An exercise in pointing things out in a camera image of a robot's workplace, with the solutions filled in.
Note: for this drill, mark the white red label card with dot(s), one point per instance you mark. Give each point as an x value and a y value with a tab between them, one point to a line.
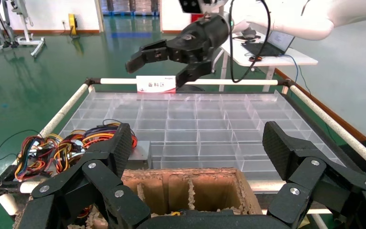
154	84

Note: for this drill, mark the clear plastic divider tray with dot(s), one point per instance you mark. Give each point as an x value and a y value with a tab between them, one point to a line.
202	126

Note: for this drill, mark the white stand base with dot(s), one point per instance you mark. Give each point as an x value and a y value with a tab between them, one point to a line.
28	40

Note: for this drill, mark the small dark mouse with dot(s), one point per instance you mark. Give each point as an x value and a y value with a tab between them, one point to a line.
253	58

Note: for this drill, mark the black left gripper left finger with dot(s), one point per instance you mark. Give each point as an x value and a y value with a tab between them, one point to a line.
107	170

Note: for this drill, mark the white table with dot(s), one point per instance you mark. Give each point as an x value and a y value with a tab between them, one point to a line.
284	60

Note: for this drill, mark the stacked goods on blue pallets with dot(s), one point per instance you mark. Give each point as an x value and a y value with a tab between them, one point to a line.
129	6

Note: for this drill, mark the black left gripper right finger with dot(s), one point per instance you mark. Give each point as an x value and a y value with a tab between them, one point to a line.
306	173

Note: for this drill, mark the open dark laptop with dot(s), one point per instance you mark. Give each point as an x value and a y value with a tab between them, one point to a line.
277	41

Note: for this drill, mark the brown cardboard divider box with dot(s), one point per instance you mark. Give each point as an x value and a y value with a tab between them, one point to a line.
214	192

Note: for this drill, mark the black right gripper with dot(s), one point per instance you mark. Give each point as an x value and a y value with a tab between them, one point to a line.
198	38

